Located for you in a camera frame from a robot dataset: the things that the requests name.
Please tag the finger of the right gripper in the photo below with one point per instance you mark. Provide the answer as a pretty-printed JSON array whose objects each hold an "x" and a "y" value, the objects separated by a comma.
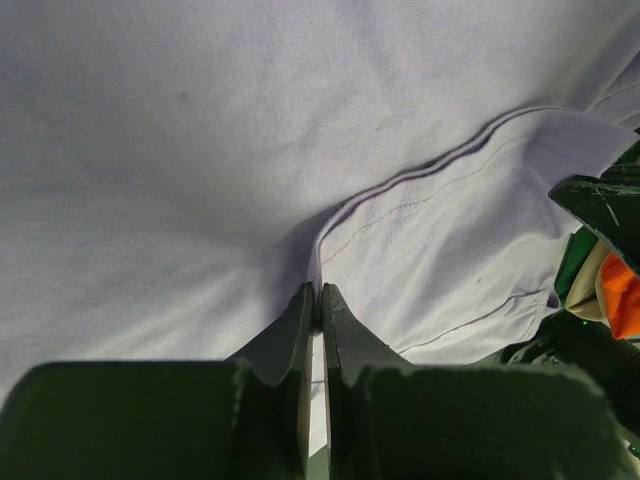
[{"x": 609, "y": 207}]

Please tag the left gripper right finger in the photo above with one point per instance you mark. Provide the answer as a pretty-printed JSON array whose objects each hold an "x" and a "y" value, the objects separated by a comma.
[{"x": 391, "y": 419}]

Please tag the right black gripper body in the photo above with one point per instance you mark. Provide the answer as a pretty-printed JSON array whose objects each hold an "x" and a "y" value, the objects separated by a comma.
[{"x": 566, "y": 340}]

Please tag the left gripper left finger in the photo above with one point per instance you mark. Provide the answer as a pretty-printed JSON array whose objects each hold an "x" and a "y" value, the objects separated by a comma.
[{"x": 246, "y": 417}]

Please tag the purple t shirt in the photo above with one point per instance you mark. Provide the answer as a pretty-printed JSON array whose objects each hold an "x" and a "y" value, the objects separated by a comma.
[{"x": 172, "y": 171}]

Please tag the beige folded t shirt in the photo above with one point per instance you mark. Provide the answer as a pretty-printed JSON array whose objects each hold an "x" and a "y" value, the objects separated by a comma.
[{"x": 585, "y": 298}]

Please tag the orange folded t shirt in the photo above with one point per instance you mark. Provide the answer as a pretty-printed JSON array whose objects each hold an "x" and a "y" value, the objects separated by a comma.
[{"x": 618, "y": 295}]

